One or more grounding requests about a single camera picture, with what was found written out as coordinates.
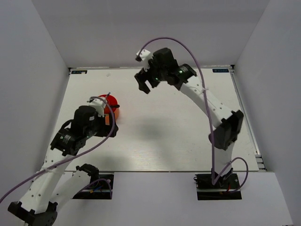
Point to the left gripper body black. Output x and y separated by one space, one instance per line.
99 128

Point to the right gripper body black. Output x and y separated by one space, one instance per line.
153 78

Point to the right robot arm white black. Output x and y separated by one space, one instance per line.
224 123

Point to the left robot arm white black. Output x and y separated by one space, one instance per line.
43 200

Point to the red round pen holder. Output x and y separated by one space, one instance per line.
112 101

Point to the left blue table label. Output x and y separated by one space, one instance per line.
79 72

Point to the blue table label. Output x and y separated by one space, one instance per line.
79 72
220 70

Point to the right blue table label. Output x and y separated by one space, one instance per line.
220 70

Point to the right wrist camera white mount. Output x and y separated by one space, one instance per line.
144 56

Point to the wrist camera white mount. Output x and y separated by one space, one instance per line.
99 104
144 56

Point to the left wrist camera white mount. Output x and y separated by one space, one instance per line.
99 104

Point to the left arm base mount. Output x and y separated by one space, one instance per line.
100 190

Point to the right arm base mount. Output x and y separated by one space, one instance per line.
226 190

